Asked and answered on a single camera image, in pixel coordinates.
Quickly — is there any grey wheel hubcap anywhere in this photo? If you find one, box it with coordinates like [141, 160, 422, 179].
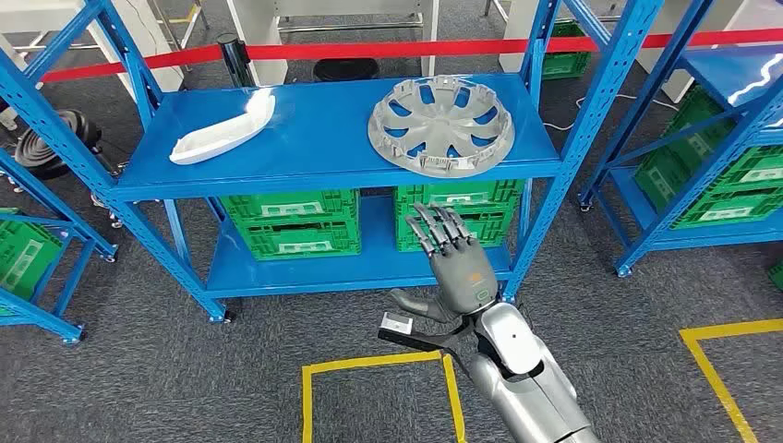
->
[367, 75, 516, 179]

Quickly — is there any white rectangular table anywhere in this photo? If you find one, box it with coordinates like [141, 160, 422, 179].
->
[498, 0, 539, 73]
[635, 0, 783, 104]
[226, 0, 440, 87]
[0, 0, 185, 102]

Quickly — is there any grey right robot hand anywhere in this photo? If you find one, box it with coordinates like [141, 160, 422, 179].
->
[389, 203, 500, 324]

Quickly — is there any blue metal shelf rack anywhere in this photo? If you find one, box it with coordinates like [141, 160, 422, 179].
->
[0, 0, 665, 324]
[577, 0, 783, 280]
[0, 150, 118, 345]

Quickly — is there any white plastic mirror cover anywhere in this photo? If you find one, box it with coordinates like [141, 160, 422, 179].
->
[169, 88, 276, 166]

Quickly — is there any black barrier post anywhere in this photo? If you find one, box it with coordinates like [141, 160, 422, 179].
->
[215, 33, 255, 89]

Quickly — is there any black round stool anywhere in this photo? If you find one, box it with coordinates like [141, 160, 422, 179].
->
[311, 57, 380, 84]

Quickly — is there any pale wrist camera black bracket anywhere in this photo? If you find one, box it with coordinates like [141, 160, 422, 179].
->
[378, 311, 474, 357]

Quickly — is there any black and chrome chair base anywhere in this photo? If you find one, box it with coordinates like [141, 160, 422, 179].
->
[0, 108, 129, 231]

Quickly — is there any red barrier belt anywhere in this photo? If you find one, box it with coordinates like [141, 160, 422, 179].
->
[39, 27, 783, 84]

